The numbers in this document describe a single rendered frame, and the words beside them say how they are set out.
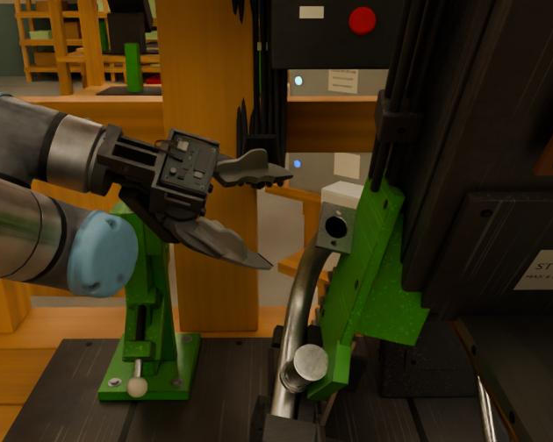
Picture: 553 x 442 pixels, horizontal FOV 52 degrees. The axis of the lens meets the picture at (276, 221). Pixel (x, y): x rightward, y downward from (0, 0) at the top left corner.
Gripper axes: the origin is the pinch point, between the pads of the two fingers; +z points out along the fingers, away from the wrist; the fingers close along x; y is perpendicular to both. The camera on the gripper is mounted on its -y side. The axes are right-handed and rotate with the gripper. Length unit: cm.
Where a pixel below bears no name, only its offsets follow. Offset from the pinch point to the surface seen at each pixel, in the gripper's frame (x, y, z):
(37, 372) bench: -19, -41, -26
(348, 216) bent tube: 1.8, 2.9, 7.4
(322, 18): 26.8, 4.3, -0.7
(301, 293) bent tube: -4.5, -9.4, 6.6
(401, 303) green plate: -7.7, 6.2, 13.5
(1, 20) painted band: 601, -835, -438
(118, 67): 544, -780, -206
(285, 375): -15.8, -4.6, 5.6
